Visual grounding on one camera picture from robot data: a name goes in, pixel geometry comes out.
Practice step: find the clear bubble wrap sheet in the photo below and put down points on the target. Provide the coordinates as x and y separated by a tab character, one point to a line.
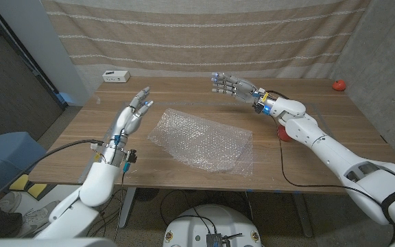
201	140

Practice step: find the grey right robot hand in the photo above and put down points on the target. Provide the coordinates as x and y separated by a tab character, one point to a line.
240	88

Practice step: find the beige striped backdrop cloth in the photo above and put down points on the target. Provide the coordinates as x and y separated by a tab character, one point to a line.
201	34

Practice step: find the grey table leg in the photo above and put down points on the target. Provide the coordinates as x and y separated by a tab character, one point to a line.
129	209
303	216

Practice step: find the yellow pad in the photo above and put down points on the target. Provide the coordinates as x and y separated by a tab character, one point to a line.
19	182
37	190

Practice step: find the orange ball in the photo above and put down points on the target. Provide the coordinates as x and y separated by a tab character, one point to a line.
338	85

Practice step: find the red ball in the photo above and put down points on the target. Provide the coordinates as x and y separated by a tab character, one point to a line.
282	134

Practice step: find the grey module on torso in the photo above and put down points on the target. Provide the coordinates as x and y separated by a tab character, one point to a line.
214	240

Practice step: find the black door frame strip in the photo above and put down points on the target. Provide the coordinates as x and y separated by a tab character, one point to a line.
22	51

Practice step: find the white sneaker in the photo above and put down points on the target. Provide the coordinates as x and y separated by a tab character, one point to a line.
9	201
36	216

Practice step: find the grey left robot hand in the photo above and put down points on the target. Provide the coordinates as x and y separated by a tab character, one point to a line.
122	127

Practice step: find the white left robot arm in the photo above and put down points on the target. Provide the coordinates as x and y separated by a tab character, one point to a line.
94	185

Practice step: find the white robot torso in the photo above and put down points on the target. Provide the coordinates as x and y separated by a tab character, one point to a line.
214	219

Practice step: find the blue chair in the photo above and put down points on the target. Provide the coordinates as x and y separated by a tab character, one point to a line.
5	154

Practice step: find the white power strip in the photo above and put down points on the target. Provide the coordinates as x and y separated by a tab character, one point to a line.
115	76

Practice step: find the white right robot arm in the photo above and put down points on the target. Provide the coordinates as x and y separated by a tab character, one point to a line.
321	144

